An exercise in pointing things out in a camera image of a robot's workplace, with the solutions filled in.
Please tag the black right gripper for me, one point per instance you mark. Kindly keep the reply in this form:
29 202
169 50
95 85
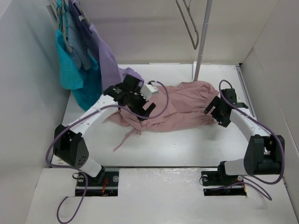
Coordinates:
223 121

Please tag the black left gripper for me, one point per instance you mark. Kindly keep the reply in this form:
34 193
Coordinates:
142 112

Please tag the pink trousers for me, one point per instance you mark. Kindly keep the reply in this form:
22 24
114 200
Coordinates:
182 107

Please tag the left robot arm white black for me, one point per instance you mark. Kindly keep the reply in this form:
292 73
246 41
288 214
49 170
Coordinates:
70 145

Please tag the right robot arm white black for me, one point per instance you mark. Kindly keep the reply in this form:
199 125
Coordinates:
265 151

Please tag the grey hanger with clothes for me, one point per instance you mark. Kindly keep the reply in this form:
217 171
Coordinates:
63 19

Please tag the grey empty hanger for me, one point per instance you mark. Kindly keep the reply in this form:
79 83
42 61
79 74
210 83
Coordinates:
190 26

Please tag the lilac hanging garment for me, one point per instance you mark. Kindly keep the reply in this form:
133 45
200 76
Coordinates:
110 72

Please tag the white rack pole with base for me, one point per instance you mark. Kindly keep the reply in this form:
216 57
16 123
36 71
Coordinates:
202 39

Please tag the teal hanging garment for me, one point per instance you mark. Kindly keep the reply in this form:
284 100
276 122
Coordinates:
84 84

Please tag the blue grey hanging garment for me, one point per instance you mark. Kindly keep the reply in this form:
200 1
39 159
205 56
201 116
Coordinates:
78 52

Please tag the white left rack pole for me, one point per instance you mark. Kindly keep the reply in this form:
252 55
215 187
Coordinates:
54 11

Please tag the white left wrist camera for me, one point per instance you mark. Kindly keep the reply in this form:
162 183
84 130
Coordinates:
148 90

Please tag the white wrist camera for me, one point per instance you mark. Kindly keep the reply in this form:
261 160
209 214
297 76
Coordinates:
230 95
148 90

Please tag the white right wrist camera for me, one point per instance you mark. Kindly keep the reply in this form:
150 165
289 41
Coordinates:
230 95

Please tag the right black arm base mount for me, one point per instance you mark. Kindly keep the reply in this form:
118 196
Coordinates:
222 190

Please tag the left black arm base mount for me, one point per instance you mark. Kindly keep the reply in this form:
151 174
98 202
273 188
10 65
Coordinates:
108 186

